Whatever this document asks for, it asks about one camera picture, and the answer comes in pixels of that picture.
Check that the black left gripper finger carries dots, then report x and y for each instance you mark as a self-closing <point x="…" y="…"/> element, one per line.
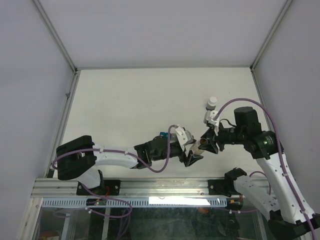
<point x="191" y="158"/>
<point x="190" y="142"/>

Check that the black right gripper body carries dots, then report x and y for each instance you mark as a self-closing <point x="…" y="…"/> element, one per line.
<point x="232" y="135"/>

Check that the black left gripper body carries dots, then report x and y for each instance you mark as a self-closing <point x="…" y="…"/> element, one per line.
<point x="174" y="151"/>

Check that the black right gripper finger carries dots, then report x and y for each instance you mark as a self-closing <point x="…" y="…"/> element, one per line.
<point x="209" y="134"/>
<point x="211" y="147"/>

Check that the clear glass pill bottle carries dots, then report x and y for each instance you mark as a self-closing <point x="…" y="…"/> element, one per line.
<point x="195" y="148"/>

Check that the weekly pill organizer strip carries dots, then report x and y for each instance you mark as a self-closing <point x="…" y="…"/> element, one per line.
<point x="164" y="134"/>

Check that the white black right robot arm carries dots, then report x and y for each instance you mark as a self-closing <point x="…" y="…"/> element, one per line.
<point x="288" y="214"/>

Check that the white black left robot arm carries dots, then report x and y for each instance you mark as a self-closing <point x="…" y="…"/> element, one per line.
<point x="81" y="159"/>

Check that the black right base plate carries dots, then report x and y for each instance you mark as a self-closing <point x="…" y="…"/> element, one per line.
<point x="227" y="187"/>

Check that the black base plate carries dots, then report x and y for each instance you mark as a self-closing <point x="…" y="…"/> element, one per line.
<point x="227" y="187"/>
<point x="111" y="187"/>

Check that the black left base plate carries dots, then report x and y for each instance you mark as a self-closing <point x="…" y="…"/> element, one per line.
<point x="111" y="187"/>

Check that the aluminium frame post left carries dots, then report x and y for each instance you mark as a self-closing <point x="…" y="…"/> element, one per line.
<point x="54" y="35"/>

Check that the aluminium frame post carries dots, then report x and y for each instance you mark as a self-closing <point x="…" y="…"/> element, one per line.
<point x="272" y="31"/>
<point x="54" y="35"/>

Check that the aluminium mounting rail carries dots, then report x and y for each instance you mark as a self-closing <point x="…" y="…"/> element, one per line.
<point x="131" y="188"/>

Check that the grey slotted cable duct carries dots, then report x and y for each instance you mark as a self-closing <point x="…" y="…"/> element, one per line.
<point x="140" y="202"/>

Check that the aluminium frame post right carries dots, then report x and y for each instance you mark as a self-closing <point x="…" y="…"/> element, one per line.
<point x="272" y="31"/>

